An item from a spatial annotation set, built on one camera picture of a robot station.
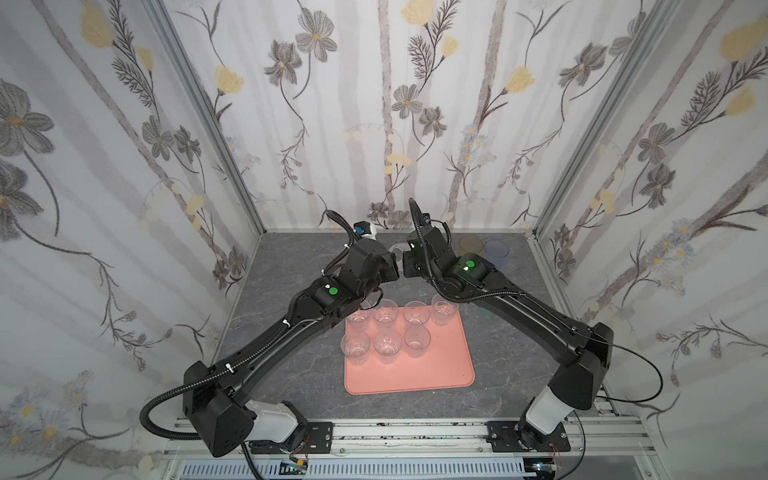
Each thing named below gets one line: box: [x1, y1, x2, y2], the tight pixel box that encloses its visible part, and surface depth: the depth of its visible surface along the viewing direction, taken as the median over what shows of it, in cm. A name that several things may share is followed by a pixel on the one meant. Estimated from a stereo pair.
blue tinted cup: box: [484, 238, 509, 270], surface depth 100 cm
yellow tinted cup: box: [458, 234, 484, 256], surface depth 100 cm
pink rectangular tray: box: [344, 306, 475, 395], surface depth 89 cm
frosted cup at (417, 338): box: [404, 324, 431, 359], surface depth 90 cm
